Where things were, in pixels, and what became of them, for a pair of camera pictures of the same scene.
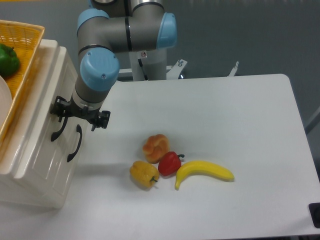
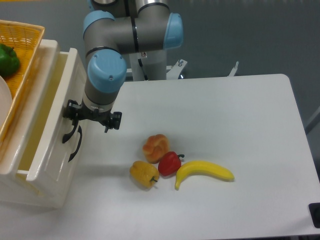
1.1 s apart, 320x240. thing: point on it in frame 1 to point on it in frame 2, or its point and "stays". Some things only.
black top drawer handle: (55, 134) to (66, 137)
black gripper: (62, 108) to (84, 113)
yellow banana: (206, 168) stays
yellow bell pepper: (144, 175) stays
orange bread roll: (154, 146) stays
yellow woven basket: (26, 39) stays
